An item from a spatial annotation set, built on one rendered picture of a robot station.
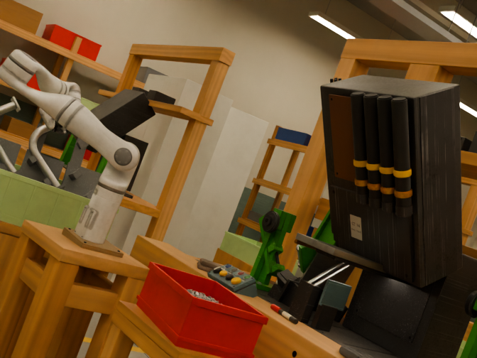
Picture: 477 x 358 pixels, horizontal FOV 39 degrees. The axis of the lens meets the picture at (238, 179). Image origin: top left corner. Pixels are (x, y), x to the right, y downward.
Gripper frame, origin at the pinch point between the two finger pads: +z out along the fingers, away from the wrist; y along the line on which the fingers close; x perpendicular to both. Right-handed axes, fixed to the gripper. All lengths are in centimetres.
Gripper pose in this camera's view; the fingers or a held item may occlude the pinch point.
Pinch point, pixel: (53, 124)
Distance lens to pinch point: 276.4
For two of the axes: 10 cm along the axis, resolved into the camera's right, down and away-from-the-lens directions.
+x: -7.7, 4.1, -4.9
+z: -4.3, 2.4, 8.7
